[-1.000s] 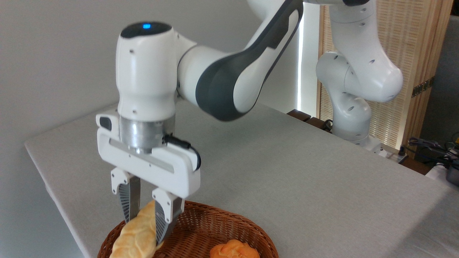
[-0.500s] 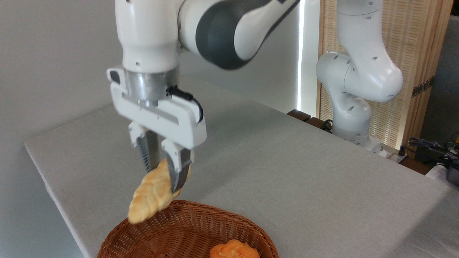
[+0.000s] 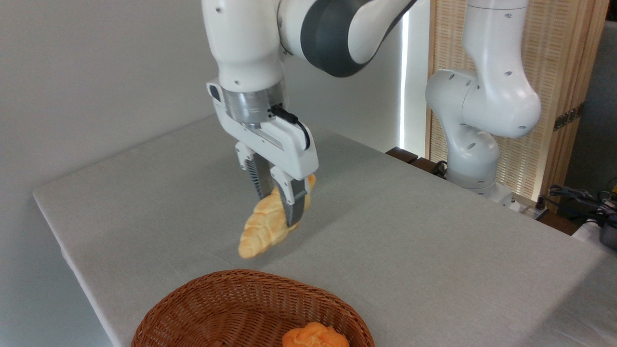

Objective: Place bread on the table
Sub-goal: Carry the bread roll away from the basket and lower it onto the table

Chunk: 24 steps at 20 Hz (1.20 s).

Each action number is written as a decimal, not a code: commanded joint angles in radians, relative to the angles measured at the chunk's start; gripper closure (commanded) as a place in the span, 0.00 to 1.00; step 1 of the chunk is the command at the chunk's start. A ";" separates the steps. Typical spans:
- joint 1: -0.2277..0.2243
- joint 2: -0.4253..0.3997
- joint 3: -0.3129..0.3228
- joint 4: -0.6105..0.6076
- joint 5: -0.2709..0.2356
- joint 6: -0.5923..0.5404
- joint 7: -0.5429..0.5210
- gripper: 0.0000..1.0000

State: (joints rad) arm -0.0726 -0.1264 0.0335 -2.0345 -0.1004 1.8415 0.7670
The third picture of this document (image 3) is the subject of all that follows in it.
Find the long pale braided bread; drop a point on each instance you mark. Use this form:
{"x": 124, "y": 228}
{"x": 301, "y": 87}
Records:
{"x": 262, "y": 226}

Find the white power strip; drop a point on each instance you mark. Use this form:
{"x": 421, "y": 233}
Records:
{"x": 530, "y": 207}

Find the brown wicker basket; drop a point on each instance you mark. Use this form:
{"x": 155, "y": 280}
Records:
{"x": 241, "y": 303}

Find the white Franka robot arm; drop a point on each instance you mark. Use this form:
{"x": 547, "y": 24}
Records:
{"x": 491, "y": 96}

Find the round orange bread roll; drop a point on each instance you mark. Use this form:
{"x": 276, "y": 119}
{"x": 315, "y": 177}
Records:
{"x": 314, "y": 336}

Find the dark wooden side table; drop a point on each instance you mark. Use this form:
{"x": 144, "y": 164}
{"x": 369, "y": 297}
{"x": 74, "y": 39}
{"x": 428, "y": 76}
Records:
{"x": 409, "y": 158}

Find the vertical white light strip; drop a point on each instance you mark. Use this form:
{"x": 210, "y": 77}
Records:
{"x": 404, "y": 82}

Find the grey tablecloth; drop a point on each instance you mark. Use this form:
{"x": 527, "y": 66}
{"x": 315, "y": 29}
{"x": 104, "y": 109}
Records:
{"x": 395, "y": 231}

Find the wooden slatted screen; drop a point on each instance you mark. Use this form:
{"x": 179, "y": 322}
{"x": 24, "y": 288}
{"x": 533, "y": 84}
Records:
{"x": 559, "y": 53}

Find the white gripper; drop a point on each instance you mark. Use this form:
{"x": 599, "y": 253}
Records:
{"x": 284, "y": 147}

